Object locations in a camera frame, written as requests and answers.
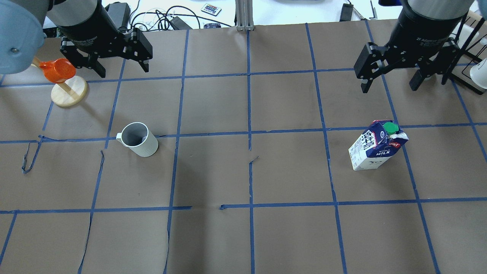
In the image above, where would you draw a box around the aluminium frame post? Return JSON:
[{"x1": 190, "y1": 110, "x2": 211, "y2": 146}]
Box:
[{"x1": 235, "y1": 0, "x2": 255, "y2": 31}]

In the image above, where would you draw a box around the black cables bundle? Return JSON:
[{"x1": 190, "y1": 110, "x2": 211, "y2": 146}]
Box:
[{"x1": 129, "y1": 5, "x2": 232, "y2": 32}]

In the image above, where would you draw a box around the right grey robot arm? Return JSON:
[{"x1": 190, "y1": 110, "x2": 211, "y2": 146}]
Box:
[{"x1": 353, "y1": 0, "x2": 473, "y2": 93}]

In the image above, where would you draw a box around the small remote control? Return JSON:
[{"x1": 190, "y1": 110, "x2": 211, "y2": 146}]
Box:
[{"x1": 201, "y1": 3, "x2": 221, "y2": 17}]

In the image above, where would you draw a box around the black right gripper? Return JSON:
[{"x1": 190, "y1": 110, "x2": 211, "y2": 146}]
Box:
[{"x1": 353, "y1": 11, "x2": 461, "y2": 94}]

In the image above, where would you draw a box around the black power adapter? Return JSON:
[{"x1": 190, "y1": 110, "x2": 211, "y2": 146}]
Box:
[{"x1": 339, "y1": 3, "x2": 354, "y2": 21}]

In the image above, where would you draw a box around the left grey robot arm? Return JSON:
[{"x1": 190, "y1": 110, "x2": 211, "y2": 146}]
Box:
[{"x1": 0, "y1": 0, "x2": 153, "y2": 78}]

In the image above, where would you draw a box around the white ceramic mug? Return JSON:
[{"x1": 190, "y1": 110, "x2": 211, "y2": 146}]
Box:
[{"x1": 115, "y1": 122, "x2": 159, "y2": 158}]

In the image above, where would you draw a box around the black power brick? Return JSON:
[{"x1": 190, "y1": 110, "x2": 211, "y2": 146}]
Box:
[{"x1": 105, "y1": 2, "x2": 131, "y2": 29}]

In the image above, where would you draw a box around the orange plastic cup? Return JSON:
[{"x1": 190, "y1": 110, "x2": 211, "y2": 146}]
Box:
[{"x1": 39, "y1": 58, "x2": 76, "y2": 83}]

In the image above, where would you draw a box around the blue white milk carton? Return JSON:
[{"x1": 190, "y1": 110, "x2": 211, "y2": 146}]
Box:
[{"x1": 348, "y1": 120, "x2": 409, "y2": 170}]

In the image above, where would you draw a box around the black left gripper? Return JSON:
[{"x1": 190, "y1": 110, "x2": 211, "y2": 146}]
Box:
[{"x1": 59, "y1": 8, "x2": 153, "y2": 78}]

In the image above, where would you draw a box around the white mug on rack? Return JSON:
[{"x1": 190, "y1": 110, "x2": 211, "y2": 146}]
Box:
[{"x1": 469, "y1": 58, "x2": 487, "y2": 89}]

